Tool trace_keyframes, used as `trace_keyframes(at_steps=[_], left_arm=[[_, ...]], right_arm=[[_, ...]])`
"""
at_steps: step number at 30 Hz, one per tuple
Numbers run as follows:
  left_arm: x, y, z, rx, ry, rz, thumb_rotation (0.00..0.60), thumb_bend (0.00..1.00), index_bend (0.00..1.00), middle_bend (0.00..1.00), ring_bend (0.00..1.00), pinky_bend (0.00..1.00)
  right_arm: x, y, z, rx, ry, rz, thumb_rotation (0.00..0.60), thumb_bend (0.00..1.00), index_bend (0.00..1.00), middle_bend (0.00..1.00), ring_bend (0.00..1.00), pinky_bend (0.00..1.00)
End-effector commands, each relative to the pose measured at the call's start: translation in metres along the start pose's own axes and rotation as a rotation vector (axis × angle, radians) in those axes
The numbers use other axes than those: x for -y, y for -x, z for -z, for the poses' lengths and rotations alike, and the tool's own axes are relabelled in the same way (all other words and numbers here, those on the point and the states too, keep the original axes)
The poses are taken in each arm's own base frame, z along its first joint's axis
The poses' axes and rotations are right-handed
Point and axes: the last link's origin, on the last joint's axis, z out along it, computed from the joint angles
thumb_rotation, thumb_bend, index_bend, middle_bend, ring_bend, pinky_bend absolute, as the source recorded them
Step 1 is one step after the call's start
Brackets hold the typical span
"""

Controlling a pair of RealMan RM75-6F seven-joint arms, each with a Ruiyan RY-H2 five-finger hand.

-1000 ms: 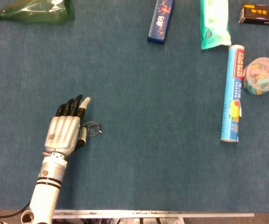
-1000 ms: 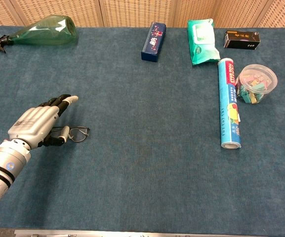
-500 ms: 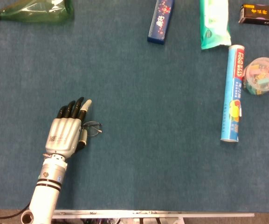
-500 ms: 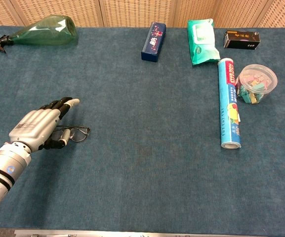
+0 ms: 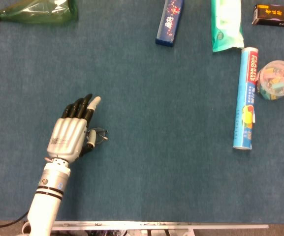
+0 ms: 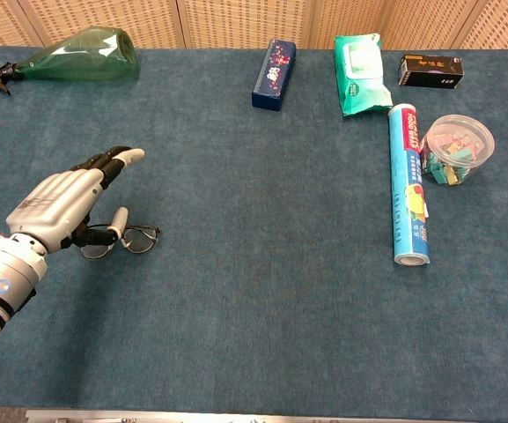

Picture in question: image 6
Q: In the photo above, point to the black cardboard box gold print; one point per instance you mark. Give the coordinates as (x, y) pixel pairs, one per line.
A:
(432, 71)

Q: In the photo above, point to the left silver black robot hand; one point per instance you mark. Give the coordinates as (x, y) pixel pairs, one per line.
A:
(51, 207)

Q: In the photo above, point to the clear jar of coloured clips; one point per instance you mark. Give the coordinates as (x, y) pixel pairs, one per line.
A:
(456, 150)

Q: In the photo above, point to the black wire-frame eyeglasses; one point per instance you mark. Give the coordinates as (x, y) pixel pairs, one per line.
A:
(141, 240)

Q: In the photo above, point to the woven beige folding screen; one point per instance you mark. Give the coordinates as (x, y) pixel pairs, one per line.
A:
(245, 22)

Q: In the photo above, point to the green plastic spray bottle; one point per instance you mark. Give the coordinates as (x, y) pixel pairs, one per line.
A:
(82, 57)

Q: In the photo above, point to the dark blue rectangular box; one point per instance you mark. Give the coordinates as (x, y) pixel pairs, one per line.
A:
(274, 75)

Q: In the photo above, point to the silver aluminium table rail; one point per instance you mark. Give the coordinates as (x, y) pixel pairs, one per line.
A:
(236, 417)

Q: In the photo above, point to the green wet wipes pack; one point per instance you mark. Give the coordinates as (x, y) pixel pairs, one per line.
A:
(361, 79)

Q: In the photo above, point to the blue food wrap roll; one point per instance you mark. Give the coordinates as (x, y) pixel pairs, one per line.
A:
(407, 185)

